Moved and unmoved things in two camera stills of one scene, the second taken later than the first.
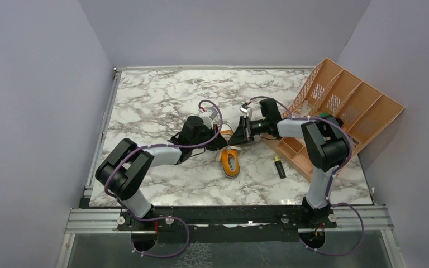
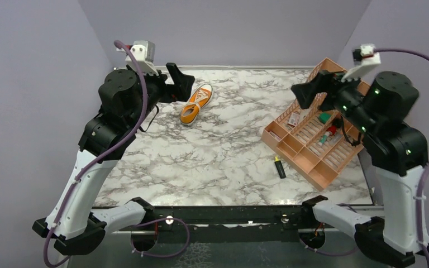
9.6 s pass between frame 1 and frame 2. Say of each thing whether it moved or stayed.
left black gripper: moved
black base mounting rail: stayed
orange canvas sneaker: moved
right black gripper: moved
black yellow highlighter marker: stayed
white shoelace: moved
